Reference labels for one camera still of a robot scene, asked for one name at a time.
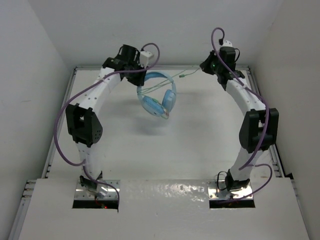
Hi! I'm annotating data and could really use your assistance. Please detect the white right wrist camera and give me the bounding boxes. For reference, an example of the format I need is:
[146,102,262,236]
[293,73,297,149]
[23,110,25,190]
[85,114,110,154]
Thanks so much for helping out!
[218,38,233,49]

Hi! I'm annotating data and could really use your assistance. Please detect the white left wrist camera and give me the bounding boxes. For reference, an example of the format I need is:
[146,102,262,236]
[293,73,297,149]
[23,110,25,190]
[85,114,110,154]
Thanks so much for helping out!
[139,50,154,68]

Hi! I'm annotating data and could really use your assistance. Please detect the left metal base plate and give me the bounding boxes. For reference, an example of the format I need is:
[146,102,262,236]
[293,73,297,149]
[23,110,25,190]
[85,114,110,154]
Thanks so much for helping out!
[74,180,119,201]

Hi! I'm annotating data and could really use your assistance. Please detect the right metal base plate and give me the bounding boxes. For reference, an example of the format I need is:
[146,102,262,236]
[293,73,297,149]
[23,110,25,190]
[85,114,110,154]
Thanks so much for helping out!
[207,179,254,201]

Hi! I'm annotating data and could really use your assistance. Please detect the white front cover board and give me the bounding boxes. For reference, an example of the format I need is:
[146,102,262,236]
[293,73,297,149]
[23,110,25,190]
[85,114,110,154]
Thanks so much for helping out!
[19,178,309,240]

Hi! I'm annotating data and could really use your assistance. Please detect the light blue headphones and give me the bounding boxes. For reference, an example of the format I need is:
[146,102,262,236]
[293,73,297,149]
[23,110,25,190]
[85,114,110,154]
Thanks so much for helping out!
[136,71,177,120]

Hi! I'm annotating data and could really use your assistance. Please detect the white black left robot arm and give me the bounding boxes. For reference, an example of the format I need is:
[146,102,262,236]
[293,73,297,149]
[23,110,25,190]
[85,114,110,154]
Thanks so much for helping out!
[65,44,154,191]

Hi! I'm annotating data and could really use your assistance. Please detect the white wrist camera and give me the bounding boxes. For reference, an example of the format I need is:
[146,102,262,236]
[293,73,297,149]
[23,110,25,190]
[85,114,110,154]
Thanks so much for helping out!
[139,50,154,68]
[218,38,233,49]

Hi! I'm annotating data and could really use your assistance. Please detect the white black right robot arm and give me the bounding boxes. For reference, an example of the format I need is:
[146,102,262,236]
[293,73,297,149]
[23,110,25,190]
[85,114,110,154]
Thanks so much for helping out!
[200,46,279,191]

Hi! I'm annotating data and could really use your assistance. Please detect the green headphone cable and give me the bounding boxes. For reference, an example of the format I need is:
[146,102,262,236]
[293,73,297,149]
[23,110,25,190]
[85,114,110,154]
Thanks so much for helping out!
[137,68,202,120]

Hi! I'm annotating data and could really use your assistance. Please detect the thin black wire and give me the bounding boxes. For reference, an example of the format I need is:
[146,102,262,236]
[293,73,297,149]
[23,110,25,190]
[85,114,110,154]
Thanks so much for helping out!
[216,171,230,195]

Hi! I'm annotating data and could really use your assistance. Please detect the metal base plate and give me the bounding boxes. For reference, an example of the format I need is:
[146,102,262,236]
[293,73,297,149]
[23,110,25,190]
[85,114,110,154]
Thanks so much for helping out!
[207,179,254,201]
[74,180,119,201]

